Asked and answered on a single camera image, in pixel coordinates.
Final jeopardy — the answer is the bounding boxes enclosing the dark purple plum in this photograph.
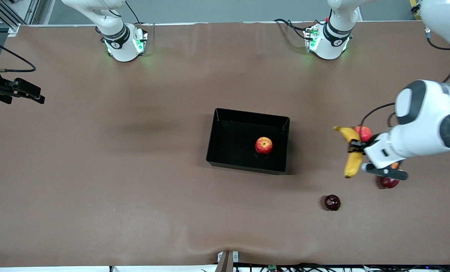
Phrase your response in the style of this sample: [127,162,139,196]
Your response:
[324,195,341,211]

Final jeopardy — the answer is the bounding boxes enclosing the red orange mango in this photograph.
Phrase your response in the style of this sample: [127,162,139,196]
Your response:
[380,162,400,189]

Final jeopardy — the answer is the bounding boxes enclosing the black arm base cable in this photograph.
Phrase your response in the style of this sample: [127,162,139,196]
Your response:
[274,18,318,40]
[125,0,143,25]

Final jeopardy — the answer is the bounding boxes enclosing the metal table edge bracket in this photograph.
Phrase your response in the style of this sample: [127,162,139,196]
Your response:
[217,250,239,272]

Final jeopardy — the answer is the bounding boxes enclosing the yellow banana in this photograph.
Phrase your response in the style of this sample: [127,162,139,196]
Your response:
[333,126,364,178]

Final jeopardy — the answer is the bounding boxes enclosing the black right arm base cable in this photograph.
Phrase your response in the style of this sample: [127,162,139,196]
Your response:
[125,0,143,25]

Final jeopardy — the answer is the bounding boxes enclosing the black plastic box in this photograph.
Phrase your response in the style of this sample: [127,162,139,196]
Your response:
[206,108,290,175]

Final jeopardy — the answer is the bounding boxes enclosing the red pomegranate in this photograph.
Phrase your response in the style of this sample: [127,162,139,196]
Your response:
[353,126,372,142]

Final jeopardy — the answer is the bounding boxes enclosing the table cover mat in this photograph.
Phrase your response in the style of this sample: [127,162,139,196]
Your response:
[0,21,450,268]

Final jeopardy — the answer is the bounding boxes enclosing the black left arm base cable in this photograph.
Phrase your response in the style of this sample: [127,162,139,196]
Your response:
[274,18,318,40]

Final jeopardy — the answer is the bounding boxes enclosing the red yellow apple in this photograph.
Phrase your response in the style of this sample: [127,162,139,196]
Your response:
[255,137,273,155]

